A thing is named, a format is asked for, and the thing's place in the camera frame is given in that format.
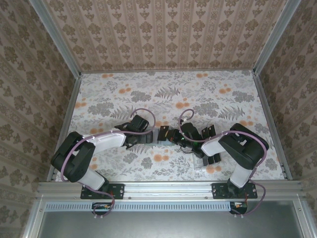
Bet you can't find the aluminium table side rail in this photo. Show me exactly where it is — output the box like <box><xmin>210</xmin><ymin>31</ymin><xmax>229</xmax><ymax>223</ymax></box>
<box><xmin>53</xmin><ymin>74</ymin><xmax>81</xmax><ymax>181</ymax></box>
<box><xmin>252</xmin><ymin>71</ymin><xmax>293</xmax><ymax>180</ymax></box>

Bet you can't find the aluminium mounting rail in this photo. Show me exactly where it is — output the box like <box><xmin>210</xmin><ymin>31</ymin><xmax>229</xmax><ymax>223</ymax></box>
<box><xmin>37</xmin><ymin>180</ymin><xmax>304</xmax><ymax>199</ymax></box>

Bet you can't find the grey slotted cable duct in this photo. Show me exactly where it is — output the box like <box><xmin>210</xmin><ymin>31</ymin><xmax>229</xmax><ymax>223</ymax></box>
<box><xmin>46</xmin><ymin>201</ymin><xmax>246</xmax><ymax>211</ymax></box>

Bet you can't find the grey metal sheet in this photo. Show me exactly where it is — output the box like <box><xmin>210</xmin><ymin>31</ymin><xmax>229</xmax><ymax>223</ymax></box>
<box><xmin>37</xmin><ymin>200</ymin><xmax>305</xmax><ymax>238</ymax></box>

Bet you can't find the aluminium frame post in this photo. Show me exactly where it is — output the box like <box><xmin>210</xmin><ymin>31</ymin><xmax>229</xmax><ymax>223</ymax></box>
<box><xmin>29</xmin><ymin>0</ymin><xmax>82</xmax><ymax>77</ymax></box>
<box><xmin>254</xmin><ymin>0</ymin><xmax>298</xmax><ymax>75</ymax></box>

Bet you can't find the clear acrylic card stand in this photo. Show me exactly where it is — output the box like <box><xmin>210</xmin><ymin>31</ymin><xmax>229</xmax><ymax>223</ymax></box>
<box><xmin>193</xmin><ymin>153</ymin><xmax>222</xmax><ymax>172</ymax></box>

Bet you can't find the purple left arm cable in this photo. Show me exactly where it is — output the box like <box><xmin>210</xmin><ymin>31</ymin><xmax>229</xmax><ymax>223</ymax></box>
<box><xmin>60</xmin><ymin>108</ymin><xmax>156</xmax><ymax>220</ymax></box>

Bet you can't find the floral table cover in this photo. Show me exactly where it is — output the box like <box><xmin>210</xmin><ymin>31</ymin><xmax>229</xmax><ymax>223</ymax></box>
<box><xmin>61</xmin><ymin>70</ymin><xmax>285</xmax><ymax>183</ymax></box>

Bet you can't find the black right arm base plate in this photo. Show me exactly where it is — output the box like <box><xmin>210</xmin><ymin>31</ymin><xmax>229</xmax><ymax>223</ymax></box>
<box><xmin>211</xmin><ymin>182</ymin><xmax>258</xmax><ymax>200</ymax></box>

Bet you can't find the small controller board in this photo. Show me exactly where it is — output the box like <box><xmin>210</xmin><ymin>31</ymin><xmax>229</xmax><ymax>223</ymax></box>
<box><xmin>230</xmin><ymin>201</ymin><xmax>248</xmax><ymax>214</ymax></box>
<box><xmin>93</xmin><ymin>202</ymin><xmax>112</xmax><ymax>211</ymax></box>

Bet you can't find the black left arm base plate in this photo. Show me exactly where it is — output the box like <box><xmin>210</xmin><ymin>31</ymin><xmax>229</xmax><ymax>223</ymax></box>
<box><xmin>80</xmin><ymin>182</ymin><xmax>124</xmax><ymax>200</ymax></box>

